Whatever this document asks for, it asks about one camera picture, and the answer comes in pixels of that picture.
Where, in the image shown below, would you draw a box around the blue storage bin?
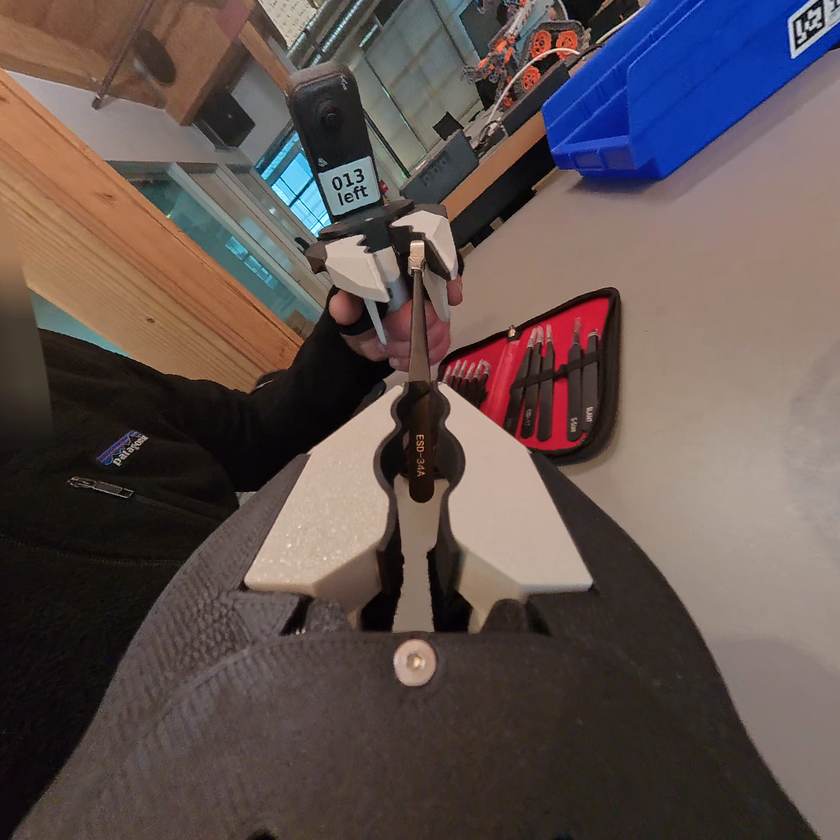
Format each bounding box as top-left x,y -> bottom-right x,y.
542,0 -> 840,182

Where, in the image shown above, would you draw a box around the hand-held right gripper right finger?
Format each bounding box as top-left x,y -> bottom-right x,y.
427,388 -> 594,615

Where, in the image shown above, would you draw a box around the black red tweezers case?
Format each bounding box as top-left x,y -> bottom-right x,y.
437,289 -> 620,463

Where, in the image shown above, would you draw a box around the orange wheeled robot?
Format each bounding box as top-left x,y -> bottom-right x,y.
466,0 -> 585,93

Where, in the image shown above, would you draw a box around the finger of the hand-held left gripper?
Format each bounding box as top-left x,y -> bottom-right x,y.
407,217 -> 462,316
326,237 -> 392,345

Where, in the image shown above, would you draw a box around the set of black tweezers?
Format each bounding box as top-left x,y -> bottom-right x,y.
447,322 -> 605,441

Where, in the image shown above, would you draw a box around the person's left hand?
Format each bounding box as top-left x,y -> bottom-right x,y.
329,289 -> 454,375

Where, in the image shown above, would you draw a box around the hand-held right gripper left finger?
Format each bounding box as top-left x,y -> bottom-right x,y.
243,385 -> 418,611

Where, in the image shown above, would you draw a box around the person's left forearm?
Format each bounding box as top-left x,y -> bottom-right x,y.
197,309 -> 395,493

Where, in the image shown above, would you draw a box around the black flat-tip tweezers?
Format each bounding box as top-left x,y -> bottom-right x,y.
398,241 -> 447,506

